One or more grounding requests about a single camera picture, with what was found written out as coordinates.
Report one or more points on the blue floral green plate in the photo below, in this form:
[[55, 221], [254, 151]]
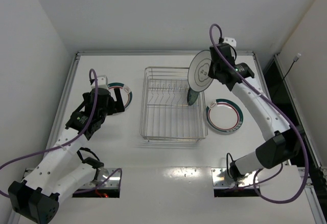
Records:
[[192, 96]]

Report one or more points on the metal wire dish rack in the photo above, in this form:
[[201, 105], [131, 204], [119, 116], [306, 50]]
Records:
[[165, 113]]

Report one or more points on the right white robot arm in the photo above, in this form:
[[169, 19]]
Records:
[[282, 141]]

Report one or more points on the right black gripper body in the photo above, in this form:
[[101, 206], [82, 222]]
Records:
[[214, 70]]

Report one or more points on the metal base plate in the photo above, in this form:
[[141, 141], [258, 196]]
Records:
[[221, 180], [107, 179]]

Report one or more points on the white plate grey rim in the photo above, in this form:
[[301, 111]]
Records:
[[198, 77]]

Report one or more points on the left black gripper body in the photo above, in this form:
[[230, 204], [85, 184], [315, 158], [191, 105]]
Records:
[[110, 101]]

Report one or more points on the aluminium table frame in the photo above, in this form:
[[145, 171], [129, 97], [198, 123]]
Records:
[[163, 182]]

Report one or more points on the left green red rimmed plate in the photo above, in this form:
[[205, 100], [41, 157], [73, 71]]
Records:
[[126, 92]]

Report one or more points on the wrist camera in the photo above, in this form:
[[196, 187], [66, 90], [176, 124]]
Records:
[[102, 82], [231, 41]]

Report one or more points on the right green red rimmed plate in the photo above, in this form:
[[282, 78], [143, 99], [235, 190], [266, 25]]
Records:
[[224, 116]]

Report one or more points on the green red rimmed plate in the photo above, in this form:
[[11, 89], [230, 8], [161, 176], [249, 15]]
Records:
[[224, 116], [126, 92]]

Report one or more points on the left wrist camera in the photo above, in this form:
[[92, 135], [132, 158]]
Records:
[[102, 82]]

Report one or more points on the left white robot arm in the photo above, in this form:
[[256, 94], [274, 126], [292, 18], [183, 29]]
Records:
[[39, 195]]

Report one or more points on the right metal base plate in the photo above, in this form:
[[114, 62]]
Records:
[[221, 180]]

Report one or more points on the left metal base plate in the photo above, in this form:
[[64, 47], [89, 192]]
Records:
[[107, 179]]

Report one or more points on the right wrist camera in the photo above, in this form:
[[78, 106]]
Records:
[[231, 41]]

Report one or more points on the black wall cable white plug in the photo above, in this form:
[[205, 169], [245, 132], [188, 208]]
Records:
[[295, 59]]

